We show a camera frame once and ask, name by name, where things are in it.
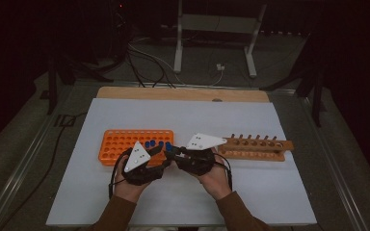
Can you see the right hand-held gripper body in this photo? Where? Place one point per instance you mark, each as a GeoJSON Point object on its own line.
{"type": "Point", "coordinates": [197, 160]}

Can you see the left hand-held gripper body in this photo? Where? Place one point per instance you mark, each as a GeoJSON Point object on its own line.
{"type": "Point", "coordinates": [137, 159]}

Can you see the blue-capped test tube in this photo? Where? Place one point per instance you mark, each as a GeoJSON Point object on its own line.
{"type": "Point", "coordinates": [153, 142]}
{"type": "Point", "coordinates": [161, 143]}
{"type": "Point", "coordinates": [147, 144]}
{"type": "Point", "coordinates": [168, 147]}

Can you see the orange plastic test tube rack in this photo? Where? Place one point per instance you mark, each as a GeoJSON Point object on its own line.
{"type": "Point", "coordinates": [118, 144]}

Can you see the wooden test tube rack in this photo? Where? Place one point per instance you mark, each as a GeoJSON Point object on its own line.
{"type": "Point", "coordinates": [257, 155]}

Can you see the person's right hand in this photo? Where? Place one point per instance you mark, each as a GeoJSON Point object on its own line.
{"type": "Point", "coordinates": [218, 183]}

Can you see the person's left hand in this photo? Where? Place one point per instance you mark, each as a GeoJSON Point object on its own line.
{"type": "Point", "coordinates": [126, 191]}

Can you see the white table mat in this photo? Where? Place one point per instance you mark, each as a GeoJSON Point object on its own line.
{"type": "Point", "coordinates": [189, 115]}

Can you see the white power plug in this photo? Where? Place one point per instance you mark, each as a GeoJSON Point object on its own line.
{"type": "Point", "coordinates": [220, 67]}

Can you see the black stand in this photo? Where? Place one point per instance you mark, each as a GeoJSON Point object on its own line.
{"type": "Point", "coordinates": [316, 102]}
{"type": "Point", "coordinates": [53, 86]}

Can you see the white metal stand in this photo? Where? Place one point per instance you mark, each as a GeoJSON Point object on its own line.
{"type": "Point", "coordinates": [218, 24]}

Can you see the metal floor rail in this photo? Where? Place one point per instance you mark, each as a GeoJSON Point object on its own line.
{"type": "Point", "coordinates": [16, 189]}
{"type": "Point", "coordinates": [340, 179]}

